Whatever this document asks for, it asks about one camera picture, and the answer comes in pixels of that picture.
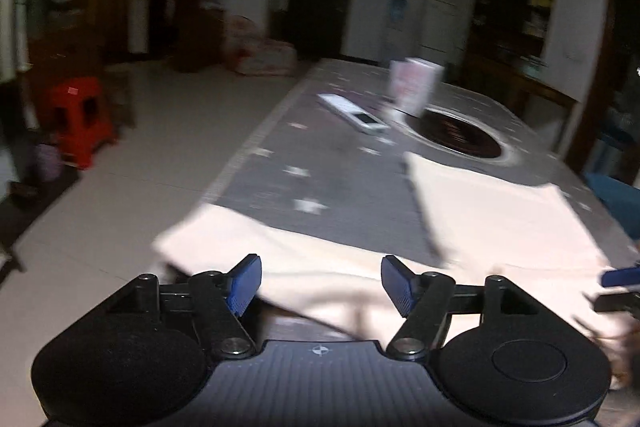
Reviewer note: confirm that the tissue paper pack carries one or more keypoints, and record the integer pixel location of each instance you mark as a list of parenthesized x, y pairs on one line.
[(415, 84)]

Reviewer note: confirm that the blue sofa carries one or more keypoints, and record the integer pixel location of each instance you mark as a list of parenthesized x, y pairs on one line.
[(617, 207)]

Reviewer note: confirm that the brown interior door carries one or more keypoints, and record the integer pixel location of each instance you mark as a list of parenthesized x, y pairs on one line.
[(117, 2)]

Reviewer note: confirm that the dark wooden sideboard cabinet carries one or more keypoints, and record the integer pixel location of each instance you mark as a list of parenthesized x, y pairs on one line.
[(515, 37)]

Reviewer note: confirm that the white remote control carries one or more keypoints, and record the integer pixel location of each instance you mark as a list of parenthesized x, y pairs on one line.
[(355, 114)]

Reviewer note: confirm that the polka dot bag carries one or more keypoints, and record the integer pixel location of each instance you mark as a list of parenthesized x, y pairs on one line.
[(260, 49)]

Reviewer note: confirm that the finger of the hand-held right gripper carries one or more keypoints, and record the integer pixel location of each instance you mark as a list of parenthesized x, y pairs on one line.
[(620, 278), (617, 304)]

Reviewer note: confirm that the dark entrance door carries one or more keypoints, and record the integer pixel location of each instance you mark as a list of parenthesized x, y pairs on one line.
[(320, 2)]

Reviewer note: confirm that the white refrigerator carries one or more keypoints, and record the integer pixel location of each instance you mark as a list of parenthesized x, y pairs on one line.
[(440, 32)]

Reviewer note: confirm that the red plastic stool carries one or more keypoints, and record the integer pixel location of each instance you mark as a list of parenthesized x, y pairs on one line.
[(80, 122)]

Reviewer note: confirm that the cream white garment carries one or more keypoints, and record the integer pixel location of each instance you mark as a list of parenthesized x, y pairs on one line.
[(490, 227)]

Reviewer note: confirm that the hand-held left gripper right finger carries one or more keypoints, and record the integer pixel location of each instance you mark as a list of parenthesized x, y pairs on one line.
[(397, 284)]

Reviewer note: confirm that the small wooden stool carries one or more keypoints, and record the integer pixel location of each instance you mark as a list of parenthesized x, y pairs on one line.
[(120, 97)]

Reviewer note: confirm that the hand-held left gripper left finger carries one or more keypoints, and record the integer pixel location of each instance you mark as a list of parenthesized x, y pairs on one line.
[(246, 282)]

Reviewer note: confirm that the water dispenser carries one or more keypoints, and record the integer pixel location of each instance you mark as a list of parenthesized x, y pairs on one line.
[(395, 27)]

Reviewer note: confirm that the purple waste bin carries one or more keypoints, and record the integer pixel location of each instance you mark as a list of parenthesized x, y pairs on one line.
[(48, 162)]

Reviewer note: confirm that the round black induction cooktop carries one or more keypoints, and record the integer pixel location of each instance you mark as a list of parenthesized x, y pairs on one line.
[(460, 134)]

